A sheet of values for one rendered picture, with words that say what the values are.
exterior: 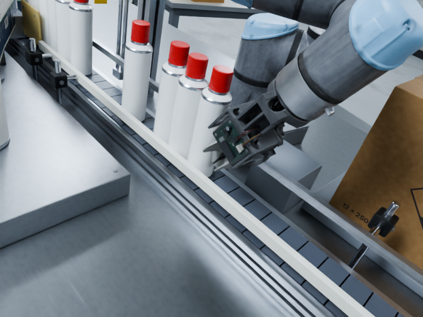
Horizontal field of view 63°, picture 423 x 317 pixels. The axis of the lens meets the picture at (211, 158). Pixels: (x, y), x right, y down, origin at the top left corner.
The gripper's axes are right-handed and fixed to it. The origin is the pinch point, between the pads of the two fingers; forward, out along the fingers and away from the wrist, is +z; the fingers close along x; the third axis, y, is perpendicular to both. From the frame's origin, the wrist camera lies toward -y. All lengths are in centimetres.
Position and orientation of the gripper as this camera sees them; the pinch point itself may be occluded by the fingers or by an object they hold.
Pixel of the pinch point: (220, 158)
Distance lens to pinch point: 59.5
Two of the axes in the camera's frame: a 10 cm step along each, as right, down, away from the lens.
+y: -7.0, 2.9, -6.6
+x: 4.9, 8.6, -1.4
